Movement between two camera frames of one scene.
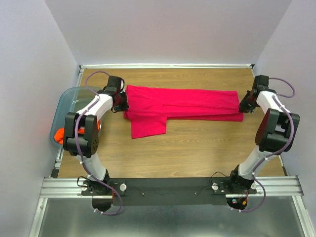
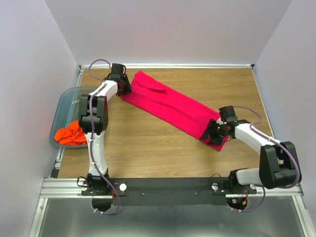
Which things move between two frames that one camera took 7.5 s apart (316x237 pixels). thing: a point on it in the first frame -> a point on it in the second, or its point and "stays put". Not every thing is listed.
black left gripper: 124,107 -> 128,88
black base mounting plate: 170,191 stays put
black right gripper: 243,108 -> 215,140
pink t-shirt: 148,108 -> 171,107
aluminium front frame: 269,186 stays put
